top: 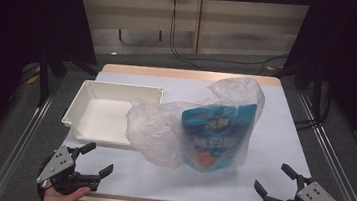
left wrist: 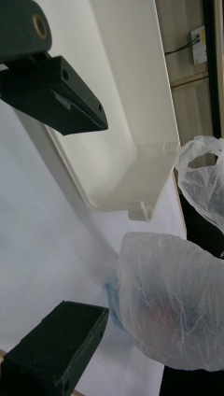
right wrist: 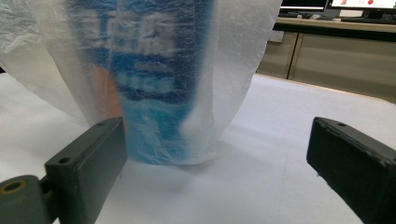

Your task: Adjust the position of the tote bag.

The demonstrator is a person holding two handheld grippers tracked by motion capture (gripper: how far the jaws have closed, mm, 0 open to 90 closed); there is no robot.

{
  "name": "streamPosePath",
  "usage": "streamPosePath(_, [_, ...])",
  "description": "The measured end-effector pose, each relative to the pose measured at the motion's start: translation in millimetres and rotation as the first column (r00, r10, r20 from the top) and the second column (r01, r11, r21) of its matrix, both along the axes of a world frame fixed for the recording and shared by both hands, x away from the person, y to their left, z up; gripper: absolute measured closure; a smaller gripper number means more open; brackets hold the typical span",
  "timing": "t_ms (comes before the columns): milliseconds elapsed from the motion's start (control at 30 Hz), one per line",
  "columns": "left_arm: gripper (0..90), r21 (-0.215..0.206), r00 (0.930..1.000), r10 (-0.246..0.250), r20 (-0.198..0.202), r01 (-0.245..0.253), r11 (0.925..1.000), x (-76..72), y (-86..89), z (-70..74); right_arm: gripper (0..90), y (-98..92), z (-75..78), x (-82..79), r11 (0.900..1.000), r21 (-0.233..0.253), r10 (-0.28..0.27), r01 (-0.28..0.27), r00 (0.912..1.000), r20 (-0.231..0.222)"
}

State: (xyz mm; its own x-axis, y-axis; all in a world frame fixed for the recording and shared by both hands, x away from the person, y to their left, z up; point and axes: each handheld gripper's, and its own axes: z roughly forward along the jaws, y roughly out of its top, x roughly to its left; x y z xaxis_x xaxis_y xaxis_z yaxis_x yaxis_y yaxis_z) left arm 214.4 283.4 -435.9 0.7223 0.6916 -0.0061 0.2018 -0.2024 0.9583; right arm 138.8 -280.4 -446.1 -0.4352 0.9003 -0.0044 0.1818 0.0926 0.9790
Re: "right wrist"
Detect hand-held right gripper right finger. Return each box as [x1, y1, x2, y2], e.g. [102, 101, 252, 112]
[305, 116, 396, 224]

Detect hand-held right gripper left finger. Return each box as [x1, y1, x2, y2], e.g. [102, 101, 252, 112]
[44, 117, 129, 224]

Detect blue food pouch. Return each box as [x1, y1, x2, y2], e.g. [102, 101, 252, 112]
[64, 0, 217, 166]

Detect translucent white plastic bag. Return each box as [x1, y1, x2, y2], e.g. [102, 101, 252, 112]
[0, 0, 284, 166]

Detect beige cabinet desk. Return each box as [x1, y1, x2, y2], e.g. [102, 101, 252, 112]
[255, 16, 396, 105]

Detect black keyboard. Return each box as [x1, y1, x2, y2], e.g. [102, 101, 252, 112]
[340, 16, 396, 25]

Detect lit computer monitor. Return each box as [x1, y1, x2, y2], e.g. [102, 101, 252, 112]
[329, 0, 396, 11]

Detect dark computer monitor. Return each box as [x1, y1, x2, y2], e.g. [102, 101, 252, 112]
[279, 0, 329, 12]

